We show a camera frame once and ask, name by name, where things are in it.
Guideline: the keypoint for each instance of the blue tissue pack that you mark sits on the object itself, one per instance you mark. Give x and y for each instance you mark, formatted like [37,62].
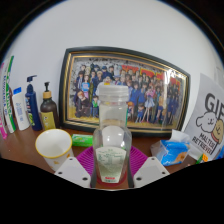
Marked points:
[171,151]

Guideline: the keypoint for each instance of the long green and white box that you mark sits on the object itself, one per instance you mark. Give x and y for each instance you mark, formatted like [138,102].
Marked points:
[9,100]

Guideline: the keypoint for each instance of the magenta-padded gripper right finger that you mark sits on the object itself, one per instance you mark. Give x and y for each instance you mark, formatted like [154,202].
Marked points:
[150,170]

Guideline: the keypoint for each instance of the white bottle with blue cap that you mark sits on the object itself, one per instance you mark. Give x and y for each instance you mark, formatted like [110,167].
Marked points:
[20,111]

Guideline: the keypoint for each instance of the white paper gift bag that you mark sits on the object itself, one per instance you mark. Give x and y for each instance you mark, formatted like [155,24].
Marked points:
[208,113]

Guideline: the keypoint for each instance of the dark blue pump bottle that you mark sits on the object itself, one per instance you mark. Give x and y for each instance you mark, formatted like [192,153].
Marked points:
[32,108]

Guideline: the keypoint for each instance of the long pink printed box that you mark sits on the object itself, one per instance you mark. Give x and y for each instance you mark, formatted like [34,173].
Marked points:
[2,116]

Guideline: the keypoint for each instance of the clear plastic water bottle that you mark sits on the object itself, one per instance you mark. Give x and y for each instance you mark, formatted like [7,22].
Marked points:
[111,146]

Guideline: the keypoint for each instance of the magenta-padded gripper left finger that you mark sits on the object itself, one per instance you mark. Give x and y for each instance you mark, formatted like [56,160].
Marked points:
[73,170]

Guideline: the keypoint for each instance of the brown and yellow pump bottle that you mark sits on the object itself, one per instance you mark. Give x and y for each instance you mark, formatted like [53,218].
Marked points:
[49,115]

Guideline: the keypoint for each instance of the framed group picture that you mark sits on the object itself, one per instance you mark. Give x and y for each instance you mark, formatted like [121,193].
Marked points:
[146,83]

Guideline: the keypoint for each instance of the white cup with yellow rim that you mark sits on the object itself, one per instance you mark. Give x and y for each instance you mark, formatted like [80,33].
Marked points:
[53,145]

